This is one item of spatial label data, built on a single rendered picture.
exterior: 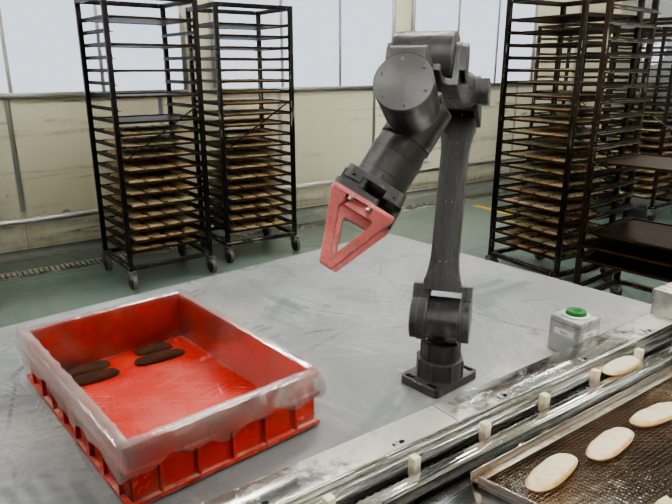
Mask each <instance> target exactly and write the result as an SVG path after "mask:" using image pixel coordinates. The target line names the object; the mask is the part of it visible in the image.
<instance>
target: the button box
mask: <svg viewBox="0 0 672 504"><path fill-rule="evenodd" d="M561 311H562V310H561ZM561 311H558V312H555V313H552V314H551V316H550V326H549V335H548V344H547V347H548V348H549V349H552V350H554V351H557V352H560V351H563V350H565V349H567V348H570V347H572V346H575V345H577V344H579V343H582V342H584V341H586V340H589V339H591V338H593V337H596V336H598V335H599V329H600V322H601V317H600V316H597V315H594V314H591V313H589V314H590V315H591V318H590V319H588V320H582V321H580V320H572V319H568V318H566V317H564V316H563V315H562V314H561Z"/></svg>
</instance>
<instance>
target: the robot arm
mask: <svg viewBox="0 0 672 504"><path fill-rule="evenodd" d="M469 60H470V44H469V43H464V42H460V35H459V33H458V31H405V32H394V34H393V36H392V40H391V42H389V43H388V44H387V49H386V56H385V61H384V62H383V63H382V64H381V65H380V66H379V68H378V69H377V71H376V73H375V75H374V79H373V91H374V94H375V97H376V99H377V101H378V103H379V106H380V108H381V110H382V112H383V115H384V117H385V119H386V121H387V122H386V123H385V125H384V127H383V128H382V131H381V132H380V134H379V136H378V137H377V138H376V140H375V141H374V143H373V144H372V146H371V148H370V149H369V151H368V152H367V154H366V156H365V157H364V159H363V161H362V162H361V164H360V165H359V167H358V166H356V165H355V164H353V163H350V164H349V166H348V167H345V169H344V170H343V172H342V174H341V175H340V176H337V177H336V179H335V181H334V182H333V184H332V186H331V192H330V198H329V205H328V211H327V217H326V224H325V230H324V236H323V242H322V247H321V253H320V259H319V262H320V263H321V264H323V265H325V266H326V267H327V268H329V269H330V270H332V271H334V272H337V271H339V270H340V269H341V268H343V267H344V266H345V265H347V264H348V263H349V262H351V261H352V260H353V259H355V258H356V257H357V256H359V255H360V254H361V253H363V252H364V251H366V250H367V249H368V248H370V247H371V246H372V245H374V244H375V243H377V242H378V241H379V240H381V239H382V238H383V237H385V236H386V235H387V234H388V233H389V231H390V229H391V228H392V226H393V224H394V222H395V221H396V219H397V217H398V216H399V214H400V212H401V208H402V206H403V204H404V201H405V199H406V195H405V193H406V192H407V190H408V188H409V187H410V185H411V183H412V182H413V180H414V179H415V177H416V175H417V174H418V172H419V170H420V169H421V167H422V165H423V162H424V159H427V157H428V156H429V154H430V153H431V151H432V149H433V148H434V146H435V144H436V143H437V141H438V140H439V138H440V137H441V155H440V165H439V176H438V186H437V197H436V207H435V217H434V228H433V238H432V249H431V256H430V262H429V266H428V269H427V272H426V275H425V278H424V281H423V282H420V281H415V282H414V285H413V295H412V300H411V304H410V311H409V322H408V332H409V336H410V337H416V339H421V342H420V350H419V351H417V359H416V366H415V367H413V368H411V369H409V370H407V371H405V372H403V373H402V380H401V382H402V383H403V384H405V385H407V386H409V387H411V388H413V389H415V390H417V391H419V392H421V393H423V394H425V395H427V396H429V397H431V398H433V399H438V398H441V397H442V396H444V395H446V394H448V393H450V392H452V391H454V390H456V389H457V388H459V387H461V386H463V385H465V384H467V383H469V382H471V381H472V380H474V379H475V378H476V369H475V368H472V367H470V366H468V365H465V364H464V360H463V356H462V353H461V343H465V344H468V343H469V338H470V330H471V319H472V303H473V292H474V287H471V286H462V282H461V277H460V266H459V259H460V246H461V235H462V225H463V214H464V203H465V192H466V181H467V170H468V160H469V153H470V148H471V144H472V141H473V138H474V135H475V133H476V128H480V127H481V117H482V106H489V105H490V96H491V87H492V86H491V80H490V78H481V76H474V74H473V73H471V72H468V71H469ZM344 220H348V221H350V222H352V223H354V224H355V225H357V226H358V227H360V228H362V229H363V230H364V231H363V232H362V233H360V234H359V235H358V236H357V237H355V238H354V239H353V240H352V241H350V242H349V243H348V244H347V245H345V246H344V247H343V248H341V249H340V250H339V251H338V252H337V249H338V244H339V239H340V234H341V229H342V224H343V221H344ZM432 290H434V291H444V292H454V293H462V297H461V298H451V297H441V296H431V293H432Z"/></svg>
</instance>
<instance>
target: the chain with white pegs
mask: <svg viewBox="0 0 672 504"><path fill-rule="evenodd" d="M671 346H672V340H671V344H670V345H667V346H665V347H663V348H661V349H660V350H657V351H655V352H653V353H651V354H649V355H647V356H645V357H644V351H645V350H644V349H642V348H639V347H638V348H636V349H635V350H634V357H636V358H638V359H639V360H640V361H643V360H645V359H647V358H649V357H651V356H653V355H655V354H657V353H659V352H661V351H663V350H665V349H667V348H669V347H671ZM600 375H601V370H599V369H596V368H593V369H591V371H590V378H589V384H588V385H586V386H584V388H583V387H582V388H580V389H578V390H576V391H575V392H572V393H570V394H568V395H566V396H564V397H562V398H560V399H558V400H556V401H554V402H552V403H550V397H551V395H550V394H548V393H546V392H543V393H540V395H539V404H538V409H537V411H536V410H535V411H533V412H531V413H529V414H527V416H526V415H525V416H523V417H521V418H519V419H517V421H516V420H515V421H513V422H511V423H509V424H507V425H506V426H503V427H501V428H499V429H497V430H495V431H493V432H491V423H490V422H489V421H487V420H483V421H481V422H480V424H479V437H478V439H477V440H474V441H472V443H468V444H466V445H464V446H462V447H460V449H456V450H454V451H452V452H450V453H448V454H447V455H444V456H442V457H440V458H438V459H436V460H434V462H433V461H432V462H430V463H428V464H426V465H424V466H422V467H421V457H420V456H419V455H418V454H416V453H413V454H411V455H409V456H408V473H407V475H403V476H401V477H399V478H397V479H395V480H393V482H389V483H387V484H385V485H383V486H381V487H379V488H378V489H375V490H373V491H371V492H369V493H367V494H365V495H363V497H359V498H357V499H355V500H353V501H351V502H349V503H347V504H356V503H358V502H360V501H362V500H364V499H366V498H368V497H370V496H372V495H374V494H376V493H378V492H380V491H382V490H384V489H386V488H388V487H390V486H392V485H394V484H396V483H398V482H400V481H402V480H404V479H406V478H408V477H410V476H412V475H414V474H416V473H418V472H420V471H422V470H424V469H426V468H428V467H430V466H432V465H434V464H436V463H438V462H440V461H442V460H444V459H446V458H448V457H450V456H452V455H454V454H456V453H458V452H460V451H462V450H464V449H466V448H468V447H470V446H472V445H474V444H476V443H478V442H480V441H482V440H484V439H486V438H488V437H490V436H492V435H494V434H496V433H498V432H500V431H502V430H504V429H506V428H508V427H510V426H512V425H514V424H516V423H518V422H521V421H523V420H525V419H527V418H529V417H531V416H533V415H535V414H537V413H539V412H541V411H543V410H545V409H547V408H549V407H551V406H553V405H555V404H557V403H559V402H561V401H563V400H565V399H567V398H569V397H571V396H573V395H575V394H577V393H579V392H581V391H583V390H585V389H587V388H589V387H591V386H593V385H595V384H597V383H599V382H601V381H603V380H605V379H607V378H609V377H611V376H609V375H607V376H605V377H602V378H600ZM322 504H336V497H335V496H333V495H332V494H331V493H328V494H326V495H324V496H322Z"/></svg>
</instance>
